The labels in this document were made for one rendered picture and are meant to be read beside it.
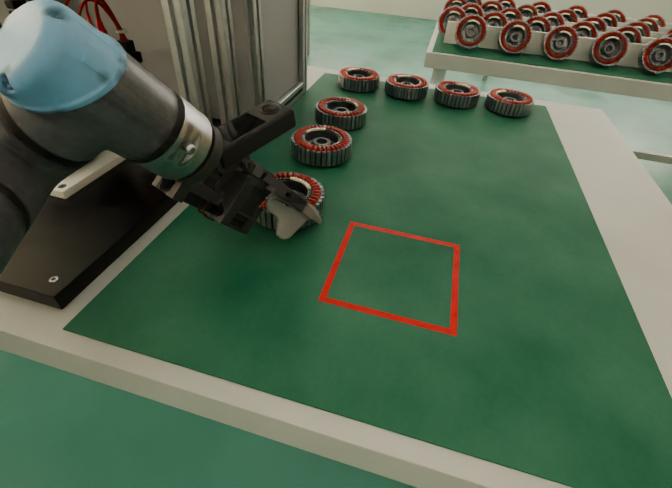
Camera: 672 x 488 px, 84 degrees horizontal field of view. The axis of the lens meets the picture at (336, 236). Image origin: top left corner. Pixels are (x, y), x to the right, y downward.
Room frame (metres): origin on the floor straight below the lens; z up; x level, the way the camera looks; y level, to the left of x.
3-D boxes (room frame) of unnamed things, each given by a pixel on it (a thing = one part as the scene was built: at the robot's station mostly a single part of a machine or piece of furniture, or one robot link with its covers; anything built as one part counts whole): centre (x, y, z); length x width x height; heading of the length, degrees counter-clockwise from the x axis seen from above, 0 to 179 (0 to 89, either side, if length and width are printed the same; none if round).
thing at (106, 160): (0.50, 0.44, 0.78); 0.15 x 0.15 x 0.01; 77
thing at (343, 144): (0.64, 0.04, 0.77); 0.11 x 0.11 x 0.04
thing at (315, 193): (0.46, 0.08, 0.77); 0.11 x 0.11 x 0.04
